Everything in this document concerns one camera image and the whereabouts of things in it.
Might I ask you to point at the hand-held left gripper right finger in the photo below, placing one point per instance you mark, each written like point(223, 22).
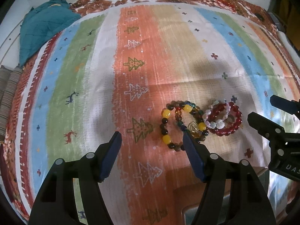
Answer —
point(193, 157)

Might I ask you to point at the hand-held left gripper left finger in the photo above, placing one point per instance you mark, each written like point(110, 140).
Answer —
point(110, 153)

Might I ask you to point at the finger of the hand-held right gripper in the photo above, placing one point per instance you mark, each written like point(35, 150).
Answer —
point(264, 126)
point(284, 105)

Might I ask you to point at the rose gold tin box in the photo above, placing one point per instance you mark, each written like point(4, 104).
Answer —
point(185, 196)

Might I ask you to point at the striped printed mat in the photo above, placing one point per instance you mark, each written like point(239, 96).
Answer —
point(98, 79)

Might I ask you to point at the small black object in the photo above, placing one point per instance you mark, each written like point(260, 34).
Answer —
point(259, 16)

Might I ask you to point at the mustard hanging garment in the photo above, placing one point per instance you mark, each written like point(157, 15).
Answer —
point(287, 2)

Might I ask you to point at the grey striped cushion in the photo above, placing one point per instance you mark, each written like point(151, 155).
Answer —
point(8, 91)

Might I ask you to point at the teal quilted cloth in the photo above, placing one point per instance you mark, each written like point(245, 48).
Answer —
point(42, 25)

